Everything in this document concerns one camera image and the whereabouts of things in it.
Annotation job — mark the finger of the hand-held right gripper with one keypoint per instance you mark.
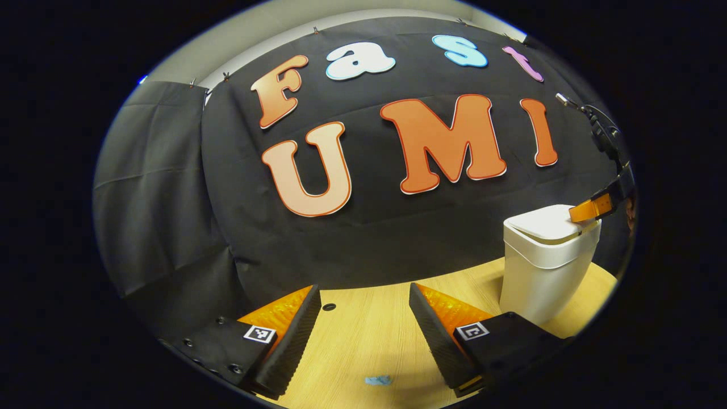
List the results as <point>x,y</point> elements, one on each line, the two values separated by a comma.
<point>590,207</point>

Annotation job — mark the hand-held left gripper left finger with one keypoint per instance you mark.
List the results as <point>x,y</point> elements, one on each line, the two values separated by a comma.
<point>295,346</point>

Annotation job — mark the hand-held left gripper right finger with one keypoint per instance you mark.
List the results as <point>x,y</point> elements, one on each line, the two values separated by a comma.
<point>440,346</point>

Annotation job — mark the blue paper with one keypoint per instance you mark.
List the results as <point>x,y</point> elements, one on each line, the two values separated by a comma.
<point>378,380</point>

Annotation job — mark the white desktop garbage bin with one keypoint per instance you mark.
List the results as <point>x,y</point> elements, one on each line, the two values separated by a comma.
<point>539,278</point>

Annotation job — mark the wooden desktop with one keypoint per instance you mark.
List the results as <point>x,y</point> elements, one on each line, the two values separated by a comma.
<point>369,335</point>

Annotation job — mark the black backdrop cloth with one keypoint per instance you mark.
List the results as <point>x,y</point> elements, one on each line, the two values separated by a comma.
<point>369,250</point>

